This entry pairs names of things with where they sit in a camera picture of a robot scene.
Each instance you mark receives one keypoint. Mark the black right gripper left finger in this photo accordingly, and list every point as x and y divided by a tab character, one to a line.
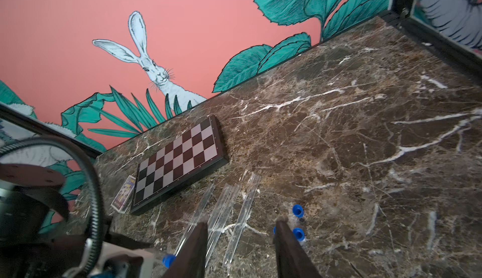
191	260

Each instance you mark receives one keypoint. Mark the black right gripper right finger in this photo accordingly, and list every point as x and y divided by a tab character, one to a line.
291	259

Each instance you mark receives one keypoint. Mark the blue rubber stopper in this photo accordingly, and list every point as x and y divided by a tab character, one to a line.
298	211
299	234

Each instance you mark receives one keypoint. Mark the clear test tube blue stopper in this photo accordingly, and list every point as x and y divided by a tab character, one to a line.
229	198
213	242
169	259
242	219

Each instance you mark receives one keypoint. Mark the brown checkered chess board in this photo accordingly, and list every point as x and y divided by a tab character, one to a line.
192	156

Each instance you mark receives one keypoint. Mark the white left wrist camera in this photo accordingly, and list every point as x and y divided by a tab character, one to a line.
116	261

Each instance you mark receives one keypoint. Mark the black frame post left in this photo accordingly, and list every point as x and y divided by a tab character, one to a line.
37	127

